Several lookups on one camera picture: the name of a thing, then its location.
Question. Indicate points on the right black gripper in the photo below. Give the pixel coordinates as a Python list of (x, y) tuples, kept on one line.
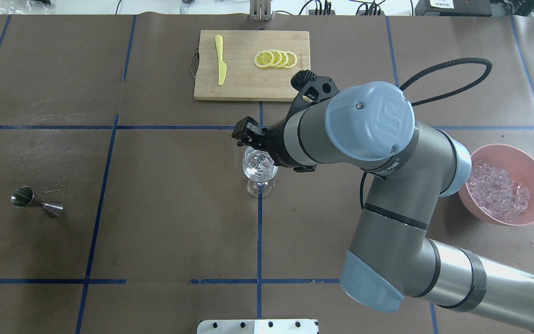
[(275, 142)]

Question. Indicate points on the steel double jigger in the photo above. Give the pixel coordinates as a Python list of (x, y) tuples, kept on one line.
[(25, 197)]

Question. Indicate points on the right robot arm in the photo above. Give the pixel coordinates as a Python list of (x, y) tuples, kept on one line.
[(372, 126)]

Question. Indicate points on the clear wine glass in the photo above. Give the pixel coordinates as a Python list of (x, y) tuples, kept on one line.
[(260, 169)]

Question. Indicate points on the pile of clear ice cubes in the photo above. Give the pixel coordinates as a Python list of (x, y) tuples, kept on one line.
[(498, 195)]

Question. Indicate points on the bamboo cutting board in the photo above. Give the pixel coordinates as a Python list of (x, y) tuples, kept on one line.
[(244, 81)]

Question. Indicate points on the yellow plastic knife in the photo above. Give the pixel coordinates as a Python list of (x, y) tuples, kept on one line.
[(222, 66)]

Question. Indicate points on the lemon slice front left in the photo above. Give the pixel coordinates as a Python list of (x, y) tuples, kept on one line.
[(264, 59)]

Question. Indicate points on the lemon slice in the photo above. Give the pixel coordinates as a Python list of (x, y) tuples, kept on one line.
[(264, 59), (278, 58), (292, 60), (284, 58)]

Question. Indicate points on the lemon slice rightmost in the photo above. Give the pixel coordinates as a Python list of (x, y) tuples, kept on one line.
[(292, 60)]

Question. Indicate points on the black box on table edge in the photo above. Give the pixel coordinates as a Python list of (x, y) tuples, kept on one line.
[(464, 8)]

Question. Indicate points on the pink bowl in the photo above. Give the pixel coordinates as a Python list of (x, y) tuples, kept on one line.
[(521, 168)]

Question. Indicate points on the aluminium frame post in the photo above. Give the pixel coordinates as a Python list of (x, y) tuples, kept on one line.
[(260, 10)]

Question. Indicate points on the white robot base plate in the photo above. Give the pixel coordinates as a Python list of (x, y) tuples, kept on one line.
[(259, 326)]

